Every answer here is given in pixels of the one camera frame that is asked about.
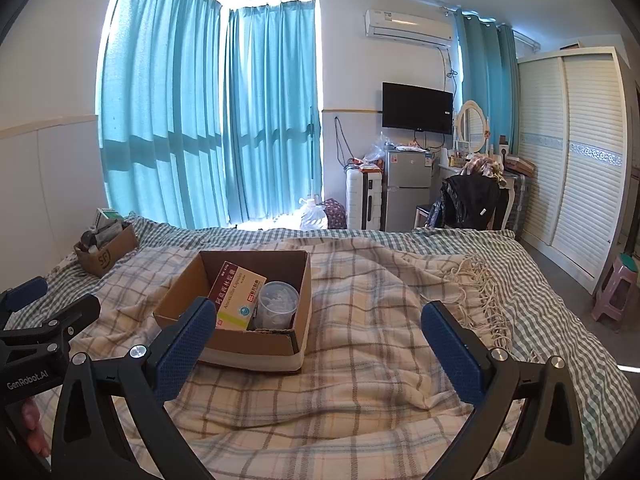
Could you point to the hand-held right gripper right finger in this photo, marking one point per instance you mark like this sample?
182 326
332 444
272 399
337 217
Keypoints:
450 345

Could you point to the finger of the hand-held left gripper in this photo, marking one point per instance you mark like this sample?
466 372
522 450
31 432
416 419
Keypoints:
82 310
27 290

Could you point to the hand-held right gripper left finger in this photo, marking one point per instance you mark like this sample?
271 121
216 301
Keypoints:
187 350

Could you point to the red yellow medicine box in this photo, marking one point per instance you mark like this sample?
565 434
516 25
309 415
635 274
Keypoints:
240 295

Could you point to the large cardboard box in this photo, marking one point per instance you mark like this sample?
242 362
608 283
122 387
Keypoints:
280 355

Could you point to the clear plastic cotton swab jar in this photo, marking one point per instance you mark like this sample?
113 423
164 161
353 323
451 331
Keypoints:
277 305

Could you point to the person's left hand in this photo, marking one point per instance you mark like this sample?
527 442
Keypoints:
36 440

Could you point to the small cardboard box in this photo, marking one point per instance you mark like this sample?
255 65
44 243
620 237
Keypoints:
107 257

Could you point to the plaid fringed blanket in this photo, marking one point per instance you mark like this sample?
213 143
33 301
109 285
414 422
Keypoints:
360 310

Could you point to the white green small box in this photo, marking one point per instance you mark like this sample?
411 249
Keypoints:
107 216

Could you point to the checked bedsheet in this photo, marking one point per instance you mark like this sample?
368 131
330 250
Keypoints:
550 300

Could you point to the wooden chair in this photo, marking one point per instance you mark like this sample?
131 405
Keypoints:
422 212

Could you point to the black jacket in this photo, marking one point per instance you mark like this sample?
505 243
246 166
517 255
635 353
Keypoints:
465 200

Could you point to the silver suitcase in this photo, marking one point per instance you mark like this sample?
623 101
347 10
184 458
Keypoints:
517 200

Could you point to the silver small fridge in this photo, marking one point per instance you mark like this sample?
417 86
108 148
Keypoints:
407 190

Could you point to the white suitcase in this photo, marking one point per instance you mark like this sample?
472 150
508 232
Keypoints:
362 200

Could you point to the dark floral bag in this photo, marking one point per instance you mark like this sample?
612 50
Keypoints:
334 215

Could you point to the pink plastic stool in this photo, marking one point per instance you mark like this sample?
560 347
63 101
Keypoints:
617 290

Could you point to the patterned cloth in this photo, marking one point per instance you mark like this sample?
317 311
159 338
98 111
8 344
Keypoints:
482 166

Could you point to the clear water jug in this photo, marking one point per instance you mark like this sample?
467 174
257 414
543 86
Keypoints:
312 217

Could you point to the clear plastic bag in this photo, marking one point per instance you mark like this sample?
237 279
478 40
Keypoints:
375 150

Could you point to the wide cyan curtain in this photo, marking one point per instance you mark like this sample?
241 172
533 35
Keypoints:
160 110

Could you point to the white oval mirror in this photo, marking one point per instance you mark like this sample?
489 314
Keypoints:
471 127

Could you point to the white slatted wardrobe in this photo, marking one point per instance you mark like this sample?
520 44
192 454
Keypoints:
575 160

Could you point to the black television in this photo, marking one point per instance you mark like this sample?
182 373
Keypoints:
417 107

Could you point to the narrow cyan curtain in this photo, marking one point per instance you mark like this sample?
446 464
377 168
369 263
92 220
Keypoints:
492 85

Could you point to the white air conditioner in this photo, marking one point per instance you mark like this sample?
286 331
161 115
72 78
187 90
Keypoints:
407 25

